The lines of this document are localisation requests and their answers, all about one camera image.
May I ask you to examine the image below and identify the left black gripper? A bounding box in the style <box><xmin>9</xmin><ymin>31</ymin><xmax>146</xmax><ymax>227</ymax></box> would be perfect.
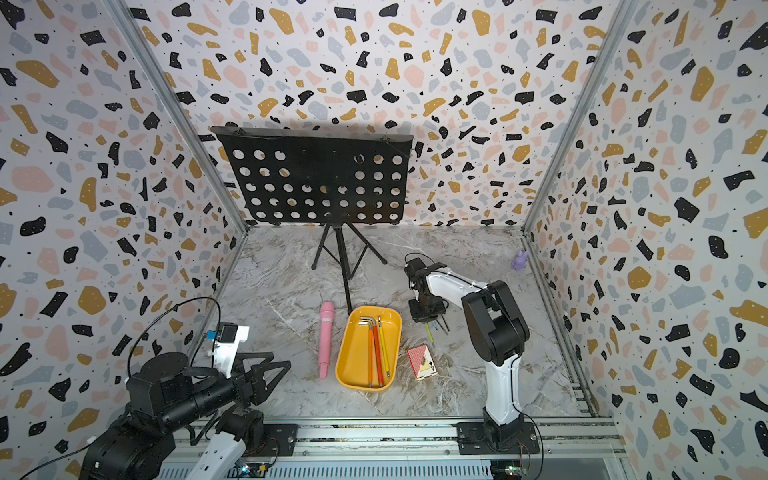
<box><xmin>161</xmin><ymin>348</ymin><xmax>292</xmax><ymax>434</ymax></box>

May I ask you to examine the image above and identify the yellow-sleeved hex key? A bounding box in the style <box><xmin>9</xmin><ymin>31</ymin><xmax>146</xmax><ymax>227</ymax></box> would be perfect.
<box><xmin>377</xmin><ymin>316</ymin><xmax>391</xmax><ymax>379</ymax></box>

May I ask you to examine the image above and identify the orange-sleeved hex key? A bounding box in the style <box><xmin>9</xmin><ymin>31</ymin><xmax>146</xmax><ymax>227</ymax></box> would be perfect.
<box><xmin>359</xmin><ymin>316</ymin><xmax>374</xmax><ymax>388</ymax></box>

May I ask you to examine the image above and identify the red-sleeved hex key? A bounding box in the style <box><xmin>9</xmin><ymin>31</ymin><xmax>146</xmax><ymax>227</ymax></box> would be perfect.
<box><xmin>361</xmin><ymin>316</ymin><xmax>384</xmax><ymax>387</ymax></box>

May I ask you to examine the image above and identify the yellow plastic storage tray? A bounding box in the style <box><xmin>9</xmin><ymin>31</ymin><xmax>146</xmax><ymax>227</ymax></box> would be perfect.
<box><xmin>335</xmin><ymin>306</ymin><xmax>402</xmax><ymax>393</ymax></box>

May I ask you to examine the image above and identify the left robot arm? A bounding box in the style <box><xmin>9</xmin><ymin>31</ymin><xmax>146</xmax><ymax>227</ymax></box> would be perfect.
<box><xmin>80</xmin><ymin>352</ymin><xmax>291</xmax><ymax>479</ymax></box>

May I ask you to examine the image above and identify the red playing card box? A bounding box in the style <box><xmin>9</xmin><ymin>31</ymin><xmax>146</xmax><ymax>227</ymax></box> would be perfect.
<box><xmin>407</xmin><ymin>344</ymin><xmax>437</xmax><ymax>380</ymax></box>

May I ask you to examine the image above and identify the pink toy microphone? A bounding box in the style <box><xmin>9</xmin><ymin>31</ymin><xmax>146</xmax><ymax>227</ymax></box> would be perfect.
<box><xmin>318</xmin><ymin>301</ymin><xmax>335</xmax><ymax>379</ymax></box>

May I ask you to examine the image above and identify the small purple figurine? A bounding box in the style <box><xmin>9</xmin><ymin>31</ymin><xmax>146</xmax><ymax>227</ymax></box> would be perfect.
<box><xmin>512</xmin><ymin>250</ymin><xmax>530</xmax><ymax>271</ymax></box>

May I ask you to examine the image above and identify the black perforated music stand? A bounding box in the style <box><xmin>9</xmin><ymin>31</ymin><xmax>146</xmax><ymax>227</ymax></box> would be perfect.
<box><xmin>211</xmin><ymin>126</ymin><xmax>414</xmax><ymax>282</ymax></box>

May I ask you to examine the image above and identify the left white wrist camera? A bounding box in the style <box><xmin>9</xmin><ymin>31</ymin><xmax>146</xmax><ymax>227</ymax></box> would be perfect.
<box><xmin>211</xmin><ymin>322</ymin><xmax>250</xmax><ymax>378</ymax></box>

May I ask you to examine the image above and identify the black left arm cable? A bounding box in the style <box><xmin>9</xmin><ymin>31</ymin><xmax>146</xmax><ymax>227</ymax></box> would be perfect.
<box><xmin>17</xmin><ymin>296</ymin><xmax>223</xmax><ymax>480</ymax></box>

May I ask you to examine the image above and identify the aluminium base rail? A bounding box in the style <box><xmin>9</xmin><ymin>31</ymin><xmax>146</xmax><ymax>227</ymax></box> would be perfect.
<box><xmin>222</xmin><ymin>417</ymin><xmax>635</xmax><ymax>479</ymax></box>

